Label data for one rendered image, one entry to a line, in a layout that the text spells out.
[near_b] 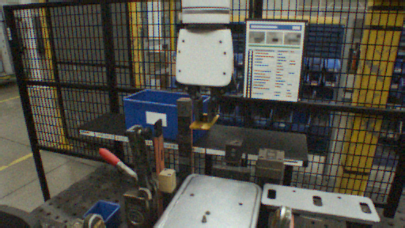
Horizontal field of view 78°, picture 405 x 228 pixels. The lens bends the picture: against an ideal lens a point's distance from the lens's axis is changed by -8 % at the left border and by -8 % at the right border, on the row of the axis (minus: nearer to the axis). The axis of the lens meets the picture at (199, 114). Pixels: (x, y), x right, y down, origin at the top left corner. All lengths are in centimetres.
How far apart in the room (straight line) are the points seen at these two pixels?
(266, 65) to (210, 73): 58
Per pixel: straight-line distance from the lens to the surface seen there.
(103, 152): 68
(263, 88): 106
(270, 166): 82
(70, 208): 129
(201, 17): 46
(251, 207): 72
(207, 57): 48
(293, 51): 103
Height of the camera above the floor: 144
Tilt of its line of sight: 19 degrees down
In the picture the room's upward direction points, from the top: straight up
